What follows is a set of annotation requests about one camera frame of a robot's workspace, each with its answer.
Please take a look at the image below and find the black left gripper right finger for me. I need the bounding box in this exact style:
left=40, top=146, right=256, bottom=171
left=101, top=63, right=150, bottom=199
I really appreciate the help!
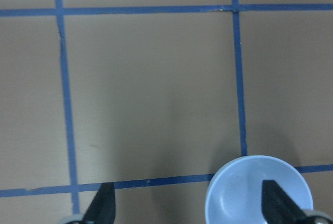
left=261, top=179, right=333, bottom=224

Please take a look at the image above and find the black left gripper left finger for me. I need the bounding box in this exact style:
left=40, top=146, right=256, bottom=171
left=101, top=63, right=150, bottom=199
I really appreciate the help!
left=82, top=182, right=116, bottom=224

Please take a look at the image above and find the blue bowl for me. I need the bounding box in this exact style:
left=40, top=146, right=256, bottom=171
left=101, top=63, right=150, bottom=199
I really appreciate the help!
left=205, top=155, right=314, bottom=223

